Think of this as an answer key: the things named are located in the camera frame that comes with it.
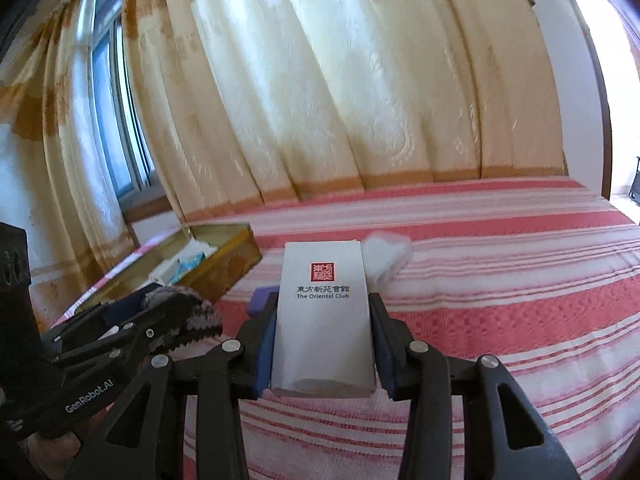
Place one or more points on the wide cream floral curtain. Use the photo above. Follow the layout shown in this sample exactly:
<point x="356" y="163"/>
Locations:
<point x="350" y="85"/>

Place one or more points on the dark stand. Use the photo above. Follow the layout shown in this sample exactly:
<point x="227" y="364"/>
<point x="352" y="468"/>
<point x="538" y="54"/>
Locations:
<point x="635" y="182"/>

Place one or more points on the wall hook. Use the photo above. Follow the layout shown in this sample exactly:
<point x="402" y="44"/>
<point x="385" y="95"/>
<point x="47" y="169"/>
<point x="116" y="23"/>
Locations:
<point x="529" y="0"/>

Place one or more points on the red striped bed sheet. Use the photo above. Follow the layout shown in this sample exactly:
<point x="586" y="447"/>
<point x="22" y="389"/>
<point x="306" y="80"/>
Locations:
<point x="500" y="270"/>

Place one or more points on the clear plastic swab box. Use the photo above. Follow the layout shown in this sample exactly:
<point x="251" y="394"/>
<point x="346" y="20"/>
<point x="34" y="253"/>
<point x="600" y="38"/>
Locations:
<point x="387" y="257"/>

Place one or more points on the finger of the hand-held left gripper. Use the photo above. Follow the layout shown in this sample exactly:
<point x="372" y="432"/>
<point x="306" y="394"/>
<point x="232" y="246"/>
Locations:
<point x="115" y="350"/>
<point x="95" y="322"/>

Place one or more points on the wooden windowsill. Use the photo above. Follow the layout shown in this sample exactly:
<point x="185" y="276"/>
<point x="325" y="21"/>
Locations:
<point x="150" y="208"/>

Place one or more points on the long white red-label box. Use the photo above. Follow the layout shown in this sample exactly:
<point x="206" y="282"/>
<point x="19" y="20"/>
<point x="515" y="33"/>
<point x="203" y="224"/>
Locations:
<point x="322" y="330"/>

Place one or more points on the small white box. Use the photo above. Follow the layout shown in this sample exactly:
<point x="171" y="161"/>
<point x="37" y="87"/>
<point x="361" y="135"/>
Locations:
<point x="165" y="272"/>

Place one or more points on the teal packet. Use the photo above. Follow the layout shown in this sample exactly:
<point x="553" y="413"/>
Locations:
<point x="192" y="262"/>

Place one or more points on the narrow cream floral curtain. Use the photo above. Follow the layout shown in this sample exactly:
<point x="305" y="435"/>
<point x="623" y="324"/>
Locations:
<point x="60" y="160"/>

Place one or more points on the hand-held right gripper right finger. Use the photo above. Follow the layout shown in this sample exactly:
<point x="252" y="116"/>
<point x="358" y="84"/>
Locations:
<point x="384" y="360"/>

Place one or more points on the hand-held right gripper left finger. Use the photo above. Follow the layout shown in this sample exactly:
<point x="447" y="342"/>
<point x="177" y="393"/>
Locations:
<point x="264" y="360"/>

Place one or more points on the aluminium frame window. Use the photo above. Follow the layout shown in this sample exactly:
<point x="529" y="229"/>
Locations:
<point x="115" y="110"/>

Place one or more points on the gold metal tin box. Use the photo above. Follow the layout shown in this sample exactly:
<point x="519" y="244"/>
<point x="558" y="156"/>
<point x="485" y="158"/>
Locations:
<point x="230" y="260"/>

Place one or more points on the purple block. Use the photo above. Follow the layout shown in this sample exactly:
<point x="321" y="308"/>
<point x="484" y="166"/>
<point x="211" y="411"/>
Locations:
<point x="260" y="302"/>

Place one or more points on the brown door frame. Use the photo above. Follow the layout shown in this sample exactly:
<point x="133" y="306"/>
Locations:
<point x="606" y="135"/>

